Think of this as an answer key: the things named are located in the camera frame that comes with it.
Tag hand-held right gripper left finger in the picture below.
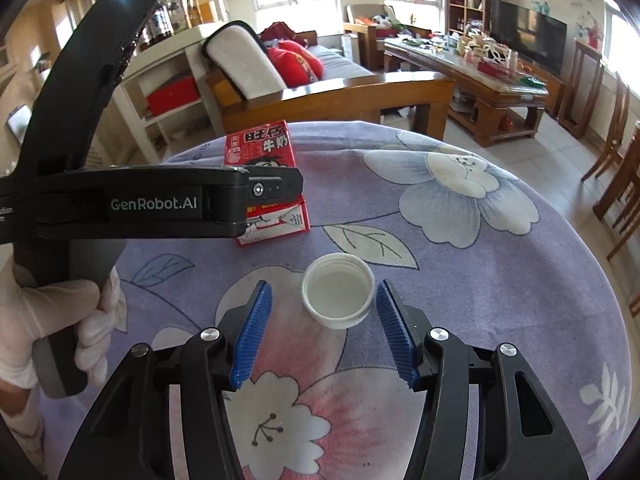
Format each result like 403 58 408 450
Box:
59 280 273 480

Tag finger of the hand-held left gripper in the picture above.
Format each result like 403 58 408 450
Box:
245 167 305 211

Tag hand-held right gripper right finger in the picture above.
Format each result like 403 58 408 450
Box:
376 280 588 480

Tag red milk carton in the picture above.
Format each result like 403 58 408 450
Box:
223 120 311 247

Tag white bottle cap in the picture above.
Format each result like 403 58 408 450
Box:
301 254 375 331

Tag person's left forearm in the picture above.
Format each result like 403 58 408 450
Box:
0 375 48 480

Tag person's left hand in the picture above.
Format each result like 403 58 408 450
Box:
0 260 122 397

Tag wooden sofa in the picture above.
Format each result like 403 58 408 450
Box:
202 21 456 141

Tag red cushion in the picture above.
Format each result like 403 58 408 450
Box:
267 40 325 86

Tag white back cushion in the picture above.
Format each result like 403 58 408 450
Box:
202 21 286 101

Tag red storage box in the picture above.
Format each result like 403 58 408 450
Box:
145 74 198 120

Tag white shelf unit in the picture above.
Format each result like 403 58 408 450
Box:
117 22 236 163

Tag wooden armchair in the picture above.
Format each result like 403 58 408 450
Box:
342 4 431 68

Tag wooden coffee table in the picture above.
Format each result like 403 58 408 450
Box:
384 35 550 148

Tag white basket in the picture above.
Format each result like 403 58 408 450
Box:
462 35 506 61

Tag wooden dining chair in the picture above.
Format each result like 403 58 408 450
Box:
581 72 632 183
594 122 640 261

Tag wooden television stand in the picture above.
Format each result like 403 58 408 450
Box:
520 60 568 118

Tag black television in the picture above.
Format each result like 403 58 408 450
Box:
489 0 568 76

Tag wooden plant stand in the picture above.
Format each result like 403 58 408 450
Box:
557 37 607 140

